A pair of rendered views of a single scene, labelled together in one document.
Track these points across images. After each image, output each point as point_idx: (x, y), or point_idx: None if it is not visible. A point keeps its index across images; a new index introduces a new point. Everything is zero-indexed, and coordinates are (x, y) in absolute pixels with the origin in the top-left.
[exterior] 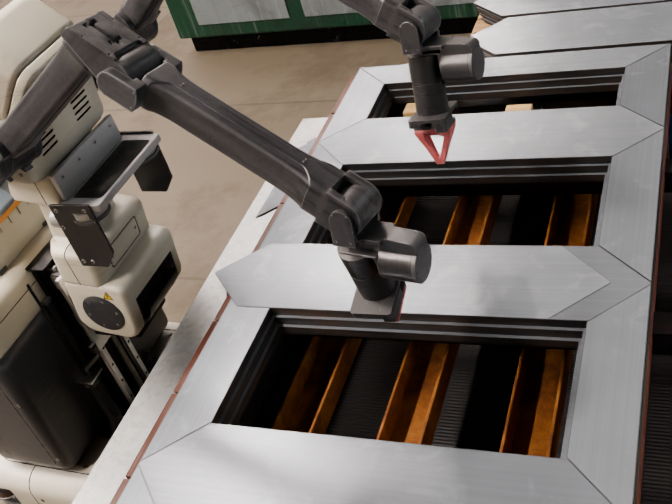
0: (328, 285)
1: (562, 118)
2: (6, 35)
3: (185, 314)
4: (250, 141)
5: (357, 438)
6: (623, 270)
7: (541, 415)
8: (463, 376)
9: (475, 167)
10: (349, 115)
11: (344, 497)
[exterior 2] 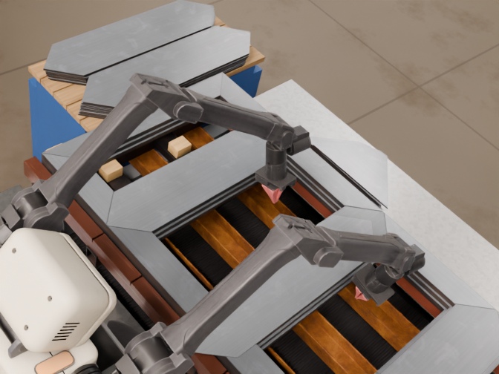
0: (266, 307)
1: (234, 141)
2: (75, 274)
3: None
4: (376, 245)
5: (392, 363)
6: (367, 211)
7: (363, 300)
8: None
9: (226, 192)
10: (96, 194)
11: None
